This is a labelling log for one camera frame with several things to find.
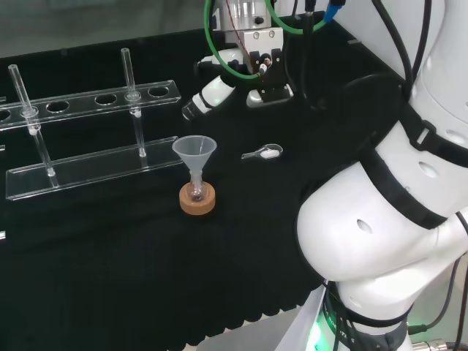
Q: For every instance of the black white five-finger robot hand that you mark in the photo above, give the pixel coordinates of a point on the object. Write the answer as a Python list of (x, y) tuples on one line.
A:
[(212, 91)]

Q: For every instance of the clear weighing funnel with powder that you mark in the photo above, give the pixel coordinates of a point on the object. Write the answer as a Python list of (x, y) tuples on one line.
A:
[(270, 153)]

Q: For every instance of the translucent plastic funnel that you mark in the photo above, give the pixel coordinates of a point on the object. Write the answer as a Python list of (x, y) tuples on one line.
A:
[(194, 153)]

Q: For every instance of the clear acrylic funnel stand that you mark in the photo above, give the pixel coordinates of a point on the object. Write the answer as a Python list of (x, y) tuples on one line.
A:
[(91, 166)]

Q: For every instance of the small glass round-bottom flask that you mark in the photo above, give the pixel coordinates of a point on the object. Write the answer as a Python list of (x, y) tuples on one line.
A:
[(197, 192)]

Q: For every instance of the black bench cloth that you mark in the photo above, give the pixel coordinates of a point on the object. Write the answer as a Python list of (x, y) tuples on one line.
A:
[(109, 256)]

